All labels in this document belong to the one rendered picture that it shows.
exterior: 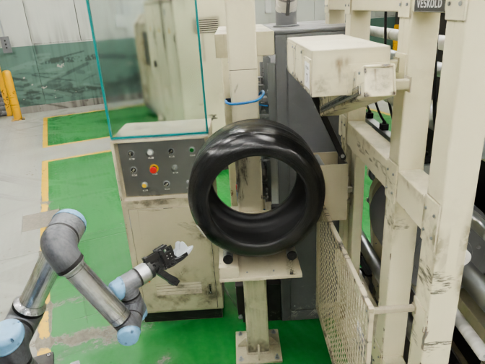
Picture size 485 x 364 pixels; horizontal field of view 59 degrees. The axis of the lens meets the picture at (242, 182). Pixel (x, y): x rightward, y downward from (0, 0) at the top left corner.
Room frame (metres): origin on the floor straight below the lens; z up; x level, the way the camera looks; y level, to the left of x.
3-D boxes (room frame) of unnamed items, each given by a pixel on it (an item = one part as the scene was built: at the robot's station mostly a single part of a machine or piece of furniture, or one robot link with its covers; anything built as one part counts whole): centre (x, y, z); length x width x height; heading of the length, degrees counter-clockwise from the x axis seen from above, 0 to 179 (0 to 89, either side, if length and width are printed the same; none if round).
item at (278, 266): (1.79, -0.06, 0.80); 0.37 x 0.36 x 0.02; 90
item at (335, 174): (2.02, -0.43, 1.05); 0.20 x 0.15 x 0.30; 0
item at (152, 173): (2.52, 0.45, 0.63); 0.56 x 0.41 x 1.27; 90
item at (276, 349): (2.05, -0.03, 0.02); 0.27 x 0.27 x 0.04; 0
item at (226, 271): (1.79, 0.08, 0.83); 0.36 x 0.09 x 0.06; 0
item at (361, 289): (1.57, -0.39, 0.65); 0.90 x 0.02 x 0.70; 0
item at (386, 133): (1.99, -0.69, 1.30); 0.83 x 0.13 x 0.08; 0
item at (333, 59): (1.67, -0.35, 1.71); 0.61 x 0.25 x 0.15; 0
